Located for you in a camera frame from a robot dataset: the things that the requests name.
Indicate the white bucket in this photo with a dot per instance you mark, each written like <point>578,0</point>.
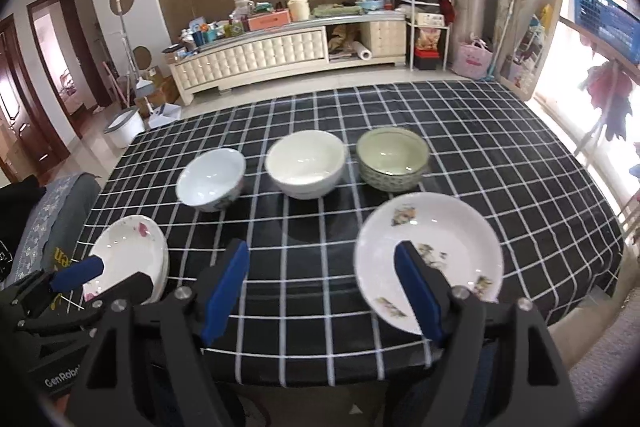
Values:
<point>125,129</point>

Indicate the white plate pink flower print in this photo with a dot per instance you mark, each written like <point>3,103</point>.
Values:
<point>127,247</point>

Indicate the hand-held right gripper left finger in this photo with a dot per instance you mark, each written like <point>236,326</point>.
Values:
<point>225,292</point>

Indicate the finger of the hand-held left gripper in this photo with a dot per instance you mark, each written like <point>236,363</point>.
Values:
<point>132,289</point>
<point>80,273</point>

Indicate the black white checked tablecloth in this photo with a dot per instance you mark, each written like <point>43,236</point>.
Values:
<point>300,217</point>

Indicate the white paper roll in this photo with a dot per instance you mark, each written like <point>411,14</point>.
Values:
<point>362,50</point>

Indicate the brown door frame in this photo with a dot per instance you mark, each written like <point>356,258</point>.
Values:
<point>40,37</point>

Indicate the beige jar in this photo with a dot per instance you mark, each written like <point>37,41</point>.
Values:
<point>300,9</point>

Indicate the orange box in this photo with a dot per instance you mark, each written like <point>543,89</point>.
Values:
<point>267,21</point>

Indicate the hanging pink clothes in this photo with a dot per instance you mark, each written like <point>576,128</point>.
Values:
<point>607,97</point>

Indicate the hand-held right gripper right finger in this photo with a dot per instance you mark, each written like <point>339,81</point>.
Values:
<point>417,292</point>

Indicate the oval standing mirror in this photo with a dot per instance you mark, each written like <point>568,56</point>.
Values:
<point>525,32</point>

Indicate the cream tufted media cabinet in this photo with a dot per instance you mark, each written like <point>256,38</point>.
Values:
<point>260,54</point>

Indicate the pink shopping bag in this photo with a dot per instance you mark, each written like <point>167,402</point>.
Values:
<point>471,61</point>

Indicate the white paper box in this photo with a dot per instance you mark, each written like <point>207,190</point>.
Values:
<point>167,114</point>

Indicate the brown wooden door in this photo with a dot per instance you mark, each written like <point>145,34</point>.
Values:
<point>20,107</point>

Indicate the small white bowl blue rim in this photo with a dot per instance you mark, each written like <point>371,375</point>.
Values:
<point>210,179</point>

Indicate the blue-grey patterned cloth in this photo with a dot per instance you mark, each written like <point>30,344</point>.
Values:
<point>37,227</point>

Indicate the blue plastic basket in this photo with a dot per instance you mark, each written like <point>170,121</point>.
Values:
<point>605,19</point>

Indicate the green patterned bowl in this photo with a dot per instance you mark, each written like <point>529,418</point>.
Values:
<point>392,157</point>

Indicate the large white bowl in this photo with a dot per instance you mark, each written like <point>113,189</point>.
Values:
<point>305,164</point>

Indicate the red box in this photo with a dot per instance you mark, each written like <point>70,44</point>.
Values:
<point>429,59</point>

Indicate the cardboard box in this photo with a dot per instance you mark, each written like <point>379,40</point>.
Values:
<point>162,87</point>

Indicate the black jacket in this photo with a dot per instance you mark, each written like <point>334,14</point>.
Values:
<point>17,217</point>

